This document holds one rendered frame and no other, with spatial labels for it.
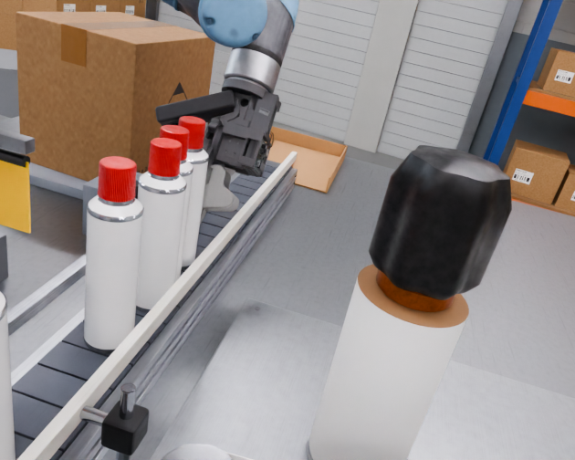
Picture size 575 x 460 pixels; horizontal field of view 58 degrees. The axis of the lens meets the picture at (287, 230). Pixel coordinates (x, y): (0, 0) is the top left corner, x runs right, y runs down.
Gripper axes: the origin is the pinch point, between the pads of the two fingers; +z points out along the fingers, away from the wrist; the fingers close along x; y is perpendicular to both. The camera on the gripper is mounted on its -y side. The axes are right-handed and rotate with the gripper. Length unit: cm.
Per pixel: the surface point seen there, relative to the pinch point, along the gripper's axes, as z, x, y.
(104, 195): 1.4, -26.9, 0.1
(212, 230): 0.9, 9.4, 0.6
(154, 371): 18.0, -15.3, 6.0
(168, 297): 10.2, -13.8, 4.5
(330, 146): -33, 73, 9
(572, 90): -157, 271, 130
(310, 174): -20, 56, 8
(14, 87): -41, 151, -152
